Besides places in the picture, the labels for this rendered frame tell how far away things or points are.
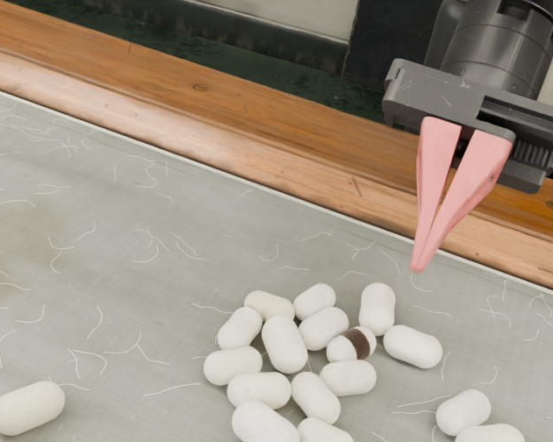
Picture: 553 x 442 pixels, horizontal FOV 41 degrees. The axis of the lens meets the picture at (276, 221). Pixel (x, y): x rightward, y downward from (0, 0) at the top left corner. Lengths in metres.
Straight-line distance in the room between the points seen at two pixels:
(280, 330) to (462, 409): 0.11
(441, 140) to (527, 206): 0.20
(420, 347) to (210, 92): 0.30
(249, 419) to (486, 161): 0.18
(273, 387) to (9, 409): 0.13
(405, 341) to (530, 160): 0.13
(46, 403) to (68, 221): 0.17
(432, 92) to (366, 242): 0.16
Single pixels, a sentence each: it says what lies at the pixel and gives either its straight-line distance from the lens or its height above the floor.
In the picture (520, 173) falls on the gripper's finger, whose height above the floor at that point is 0.85.
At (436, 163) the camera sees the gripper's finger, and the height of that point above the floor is 0.86.
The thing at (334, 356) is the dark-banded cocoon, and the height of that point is 0.75.
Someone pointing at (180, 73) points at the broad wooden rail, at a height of 0.76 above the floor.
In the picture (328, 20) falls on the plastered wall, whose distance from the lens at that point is 2.52.
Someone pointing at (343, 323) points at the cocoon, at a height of 0.76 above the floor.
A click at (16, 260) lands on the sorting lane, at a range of 0.49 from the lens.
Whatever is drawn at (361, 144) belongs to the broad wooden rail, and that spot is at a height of 0.76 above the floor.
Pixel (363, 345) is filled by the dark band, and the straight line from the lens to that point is 0.43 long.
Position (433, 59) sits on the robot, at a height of 0.59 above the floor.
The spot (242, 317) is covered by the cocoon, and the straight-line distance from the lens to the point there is 0.43.
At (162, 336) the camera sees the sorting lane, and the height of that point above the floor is 0.74.
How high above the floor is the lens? 1.05
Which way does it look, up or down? 36 degrees down
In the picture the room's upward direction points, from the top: 10 degrees clockwise
